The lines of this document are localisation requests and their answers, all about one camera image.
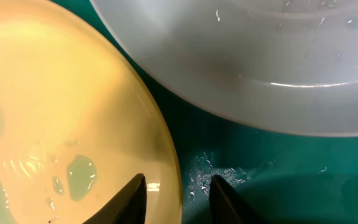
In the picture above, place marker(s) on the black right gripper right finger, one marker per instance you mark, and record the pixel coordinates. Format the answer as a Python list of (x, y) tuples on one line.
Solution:
[(228, 207)]

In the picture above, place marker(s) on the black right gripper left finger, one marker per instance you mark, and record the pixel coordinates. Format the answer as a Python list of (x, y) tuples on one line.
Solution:
[(128, 206)]

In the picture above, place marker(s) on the yellow plate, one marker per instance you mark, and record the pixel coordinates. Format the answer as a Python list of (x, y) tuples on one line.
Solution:
[(77, 123)]

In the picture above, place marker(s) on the blue plastic tray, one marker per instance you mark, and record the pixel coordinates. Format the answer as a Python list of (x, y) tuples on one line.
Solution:
[(287, 178)]

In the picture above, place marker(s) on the light blue plate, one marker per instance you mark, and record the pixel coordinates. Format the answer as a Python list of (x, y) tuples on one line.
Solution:
[(289, 66)]

